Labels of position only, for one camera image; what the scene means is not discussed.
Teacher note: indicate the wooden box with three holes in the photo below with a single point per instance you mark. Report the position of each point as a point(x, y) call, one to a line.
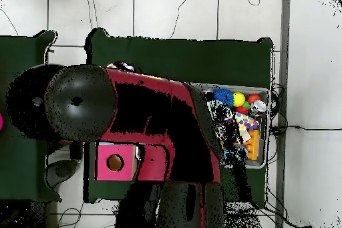
point(123, 153)

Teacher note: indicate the silver can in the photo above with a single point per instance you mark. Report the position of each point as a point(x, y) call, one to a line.
point(258, 107)

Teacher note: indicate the blue spiky ball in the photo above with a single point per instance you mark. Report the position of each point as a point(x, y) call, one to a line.
point(224, 97)

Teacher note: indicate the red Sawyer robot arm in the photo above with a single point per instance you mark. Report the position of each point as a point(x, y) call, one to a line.
point(160, 83)

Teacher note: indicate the pink round object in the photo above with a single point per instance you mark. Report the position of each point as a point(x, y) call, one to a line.
point(0, 122)

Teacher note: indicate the dark green table cloth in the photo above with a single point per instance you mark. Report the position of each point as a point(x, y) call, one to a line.
point(21, 171)
point(187, 59)

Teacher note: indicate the orange building block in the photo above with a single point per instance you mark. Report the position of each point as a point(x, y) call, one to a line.
point(253, 142)

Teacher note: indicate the orange ball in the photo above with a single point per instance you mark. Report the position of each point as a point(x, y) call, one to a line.
point(253, 98)

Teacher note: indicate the yellow ball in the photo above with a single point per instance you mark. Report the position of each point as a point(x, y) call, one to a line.
point(238, 99)

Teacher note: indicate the grey rounded base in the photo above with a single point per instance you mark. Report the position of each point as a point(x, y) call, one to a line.
point(62, 170)

